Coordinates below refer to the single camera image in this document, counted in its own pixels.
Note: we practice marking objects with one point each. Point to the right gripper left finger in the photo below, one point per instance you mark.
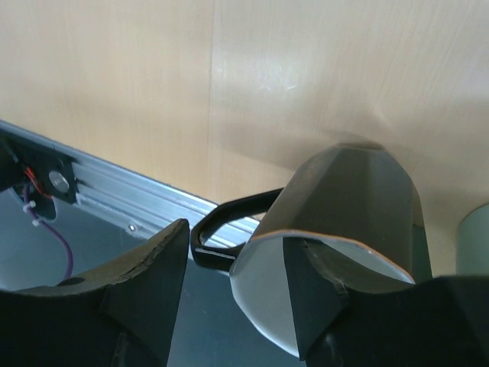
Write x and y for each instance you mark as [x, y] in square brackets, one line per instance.
[121, 313]

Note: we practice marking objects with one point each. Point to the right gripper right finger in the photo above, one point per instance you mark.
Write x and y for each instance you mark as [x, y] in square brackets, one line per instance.
[440, 322]

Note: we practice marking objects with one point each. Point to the green plastic cup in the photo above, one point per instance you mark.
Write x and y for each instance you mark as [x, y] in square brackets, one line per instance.
[472, 252]

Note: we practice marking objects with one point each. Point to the black handled ceramic mug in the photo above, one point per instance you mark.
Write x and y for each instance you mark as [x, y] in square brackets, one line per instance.
[350, 218]

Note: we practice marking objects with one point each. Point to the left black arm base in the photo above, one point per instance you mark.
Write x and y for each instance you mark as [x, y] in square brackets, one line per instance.
[37, 174]

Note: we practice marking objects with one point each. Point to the aluminium mounting rail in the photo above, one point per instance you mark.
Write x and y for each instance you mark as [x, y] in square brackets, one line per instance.
[135, 203]

